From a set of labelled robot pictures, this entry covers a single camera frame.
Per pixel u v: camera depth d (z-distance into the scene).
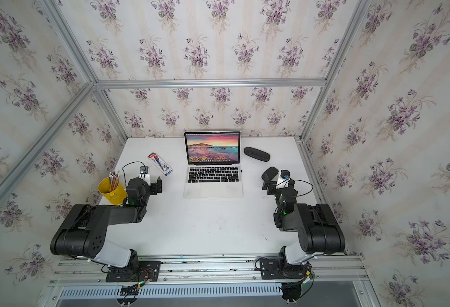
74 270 0.75
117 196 0.86
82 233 0.46
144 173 0.79
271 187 0.80
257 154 1.08
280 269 0.67
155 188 0.84
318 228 0.46
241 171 1.04
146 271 0.72
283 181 0.75
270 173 1.01
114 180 0.84
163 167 1.04
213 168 1.04
